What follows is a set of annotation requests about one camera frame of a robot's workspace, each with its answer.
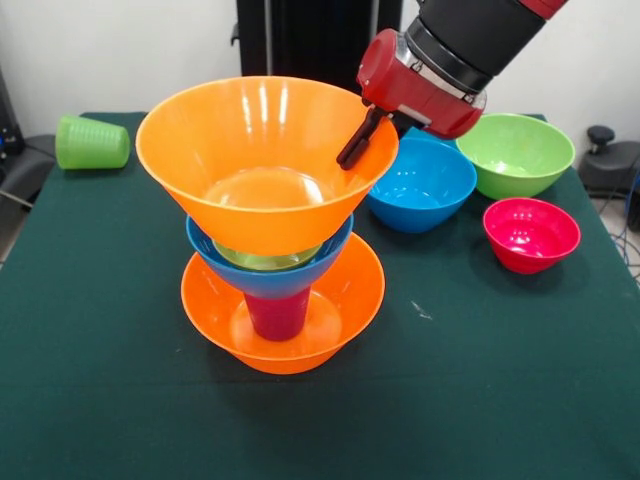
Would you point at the dark grey stand base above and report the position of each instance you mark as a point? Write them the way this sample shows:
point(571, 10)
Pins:
point(22, 165)

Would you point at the blue plastic bowl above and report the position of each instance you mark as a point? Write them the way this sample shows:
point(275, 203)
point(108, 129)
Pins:
point(425, 185)
point(270, 282)

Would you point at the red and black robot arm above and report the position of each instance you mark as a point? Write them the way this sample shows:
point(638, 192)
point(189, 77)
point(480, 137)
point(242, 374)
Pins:
point(480, 30)

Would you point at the purple plastic cup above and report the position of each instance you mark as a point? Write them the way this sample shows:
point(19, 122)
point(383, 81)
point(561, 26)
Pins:
point(277, 320)

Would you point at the dark green table cloth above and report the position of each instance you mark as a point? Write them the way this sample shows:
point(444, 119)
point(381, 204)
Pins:
point(470, 400)

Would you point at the large green plastic bowl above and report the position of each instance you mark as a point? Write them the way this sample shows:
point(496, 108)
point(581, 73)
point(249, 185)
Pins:
point(520, 155)

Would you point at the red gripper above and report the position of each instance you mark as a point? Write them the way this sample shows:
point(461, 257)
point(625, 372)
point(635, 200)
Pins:
point(415, 90)

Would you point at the small green plastic bowl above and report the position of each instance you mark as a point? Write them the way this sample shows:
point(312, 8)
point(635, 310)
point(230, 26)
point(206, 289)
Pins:
point(265, 262)

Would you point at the small pink plastic bowl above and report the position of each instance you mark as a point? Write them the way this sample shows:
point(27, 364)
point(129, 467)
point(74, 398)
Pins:
point(530, 230)

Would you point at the green plastic cup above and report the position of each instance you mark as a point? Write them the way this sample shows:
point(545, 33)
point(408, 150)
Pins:
point(92, 142)

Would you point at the large orange plastic bowl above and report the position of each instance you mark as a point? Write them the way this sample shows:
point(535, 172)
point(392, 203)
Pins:
point(250, 135)
point(355, 300)

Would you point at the black stand base with knob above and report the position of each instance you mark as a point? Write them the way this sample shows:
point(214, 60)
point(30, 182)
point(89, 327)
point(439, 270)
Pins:
point(615, 165)

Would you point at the black equipment box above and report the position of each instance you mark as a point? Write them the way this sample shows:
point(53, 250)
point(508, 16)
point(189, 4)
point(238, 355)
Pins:
point(10, 130)

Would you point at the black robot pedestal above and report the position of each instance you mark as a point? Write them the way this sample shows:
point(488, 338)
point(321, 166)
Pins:
point(310, 40)

